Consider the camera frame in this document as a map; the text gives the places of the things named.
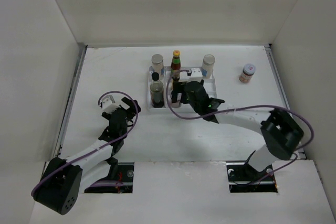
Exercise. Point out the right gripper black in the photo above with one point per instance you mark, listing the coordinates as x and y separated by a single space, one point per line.
179 87

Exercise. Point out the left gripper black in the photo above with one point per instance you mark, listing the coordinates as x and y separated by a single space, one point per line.
131 110

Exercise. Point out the small yellow label bottle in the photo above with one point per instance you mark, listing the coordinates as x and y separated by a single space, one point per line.
175 78

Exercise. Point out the glass bottle black cap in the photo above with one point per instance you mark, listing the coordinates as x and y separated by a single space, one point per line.
156 91

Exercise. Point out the yellow cap sauce bottle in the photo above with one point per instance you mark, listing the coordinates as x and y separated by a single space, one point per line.
176 61

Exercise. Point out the tall white spice jar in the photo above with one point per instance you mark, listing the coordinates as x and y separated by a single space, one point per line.
207 66

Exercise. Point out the brown jar white lid front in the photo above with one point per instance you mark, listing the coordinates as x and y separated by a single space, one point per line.
176 104

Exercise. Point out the brown jar white lid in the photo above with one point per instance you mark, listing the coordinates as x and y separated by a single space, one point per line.
247 72
176 104

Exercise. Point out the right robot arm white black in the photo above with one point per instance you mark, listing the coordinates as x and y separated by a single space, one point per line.
279 130

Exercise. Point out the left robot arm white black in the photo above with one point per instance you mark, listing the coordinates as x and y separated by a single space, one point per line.
65 178

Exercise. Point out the white divided organizer tray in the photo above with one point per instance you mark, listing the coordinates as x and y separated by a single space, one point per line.
209 85

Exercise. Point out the white powder jar silver lid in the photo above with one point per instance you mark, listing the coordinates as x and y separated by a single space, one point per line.
158 65

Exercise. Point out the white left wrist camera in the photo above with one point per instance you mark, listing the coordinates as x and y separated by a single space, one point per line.
108 105

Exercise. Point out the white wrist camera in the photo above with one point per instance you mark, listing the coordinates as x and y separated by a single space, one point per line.
195 74
108 105

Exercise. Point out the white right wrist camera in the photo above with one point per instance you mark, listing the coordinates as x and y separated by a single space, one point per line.
195 74

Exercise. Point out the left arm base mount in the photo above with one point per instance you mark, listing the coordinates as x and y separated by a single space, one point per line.
119 180

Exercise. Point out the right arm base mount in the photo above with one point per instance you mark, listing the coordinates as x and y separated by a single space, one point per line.
244 179

